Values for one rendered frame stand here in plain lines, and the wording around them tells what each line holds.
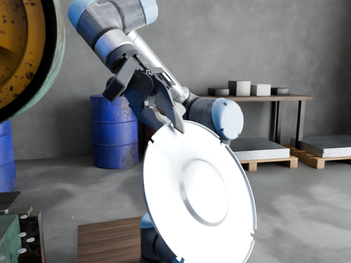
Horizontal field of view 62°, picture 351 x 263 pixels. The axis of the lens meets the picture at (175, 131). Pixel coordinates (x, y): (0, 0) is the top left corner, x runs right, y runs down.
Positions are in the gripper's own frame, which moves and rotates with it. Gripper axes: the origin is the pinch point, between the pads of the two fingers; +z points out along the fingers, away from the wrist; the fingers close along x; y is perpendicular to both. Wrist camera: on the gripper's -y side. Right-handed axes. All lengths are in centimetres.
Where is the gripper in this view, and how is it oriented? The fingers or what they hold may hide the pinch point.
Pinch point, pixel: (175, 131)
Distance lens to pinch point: 56.3
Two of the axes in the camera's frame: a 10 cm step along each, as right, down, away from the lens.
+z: 6.2, 7.6, -1.9
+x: -6.2, 6.3, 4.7
